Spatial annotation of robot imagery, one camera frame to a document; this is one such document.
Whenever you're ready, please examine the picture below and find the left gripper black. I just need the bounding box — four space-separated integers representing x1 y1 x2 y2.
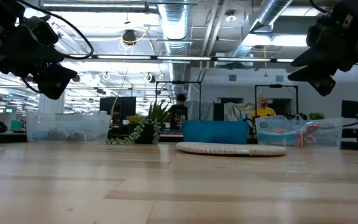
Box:
0 12 78 100

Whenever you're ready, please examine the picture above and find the white column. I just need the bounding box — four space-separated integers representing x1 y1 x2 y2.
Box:
39 93 65 114

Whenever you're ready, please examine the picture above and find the small black square box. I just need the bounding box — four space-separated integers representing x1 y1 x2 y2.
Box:
341 100 358 119

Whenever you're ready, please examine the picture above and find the clear plastic bin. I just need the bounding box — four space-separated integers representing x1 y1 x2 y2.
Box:
255 115 344 147
25 111 112 142

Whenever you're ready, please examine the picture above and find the teal box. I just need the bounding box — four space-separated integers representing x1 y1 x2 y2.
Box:
10 119 24 131

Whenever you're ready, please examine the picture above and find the person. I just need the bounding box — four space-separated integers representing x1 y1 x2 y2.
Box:
167 93 188 130
252 96 277 121

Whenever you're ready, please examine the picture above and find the white draped cloth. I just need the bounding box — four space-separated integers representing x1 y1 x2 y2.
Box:
224 102 256 122

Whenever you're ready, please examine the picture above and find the yellow-green leafy plant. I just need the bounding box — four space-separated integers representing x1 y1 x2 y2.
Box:
126 114 145 124

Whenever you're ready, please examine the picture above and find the green trailing succulent plant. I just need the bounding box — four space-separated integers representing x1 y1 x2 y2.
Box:
106 101 173 146

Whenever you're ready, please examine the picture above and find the black plant pot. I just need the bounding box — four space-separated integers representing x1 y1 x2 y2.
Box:
127 123 155 144

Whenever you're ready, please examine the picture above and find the round woven beige mat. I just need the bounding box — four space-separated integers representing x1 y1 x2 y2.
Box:
175 141 288 157

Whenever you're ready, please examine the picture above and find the blue plastic bin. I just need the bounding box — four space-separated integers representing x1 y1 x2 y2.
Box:
182 120 250 144

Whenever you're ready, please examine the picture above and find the long ceiling light strip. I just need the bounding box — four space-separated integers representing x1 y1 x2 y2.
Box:
63 54 295 63

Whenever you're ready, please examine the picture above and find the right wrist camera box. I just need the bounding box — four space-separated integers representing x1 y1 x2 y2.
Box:
306 24 328 48

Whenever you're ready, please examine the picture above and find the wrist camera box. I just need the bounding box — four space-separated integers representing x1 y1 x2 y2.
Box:
23 17 59 47
306 24 328 48

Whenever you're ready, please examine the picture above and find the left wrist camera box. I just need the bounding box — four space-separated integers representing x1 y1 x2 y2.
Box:
23 17 59 47

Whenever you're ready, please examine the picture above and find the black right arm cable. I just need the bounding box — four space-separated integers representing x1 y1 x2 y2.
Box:
308 0 332 15

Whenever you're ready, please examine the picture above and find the silver ribbed air duct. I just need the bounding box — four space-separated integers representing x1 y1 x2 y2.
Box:
230 0 293 60
157 0 193 91

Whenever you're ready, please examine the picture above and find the black ceiling camera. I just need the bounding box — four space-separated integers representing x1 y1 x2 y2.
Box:
122 29 137 46

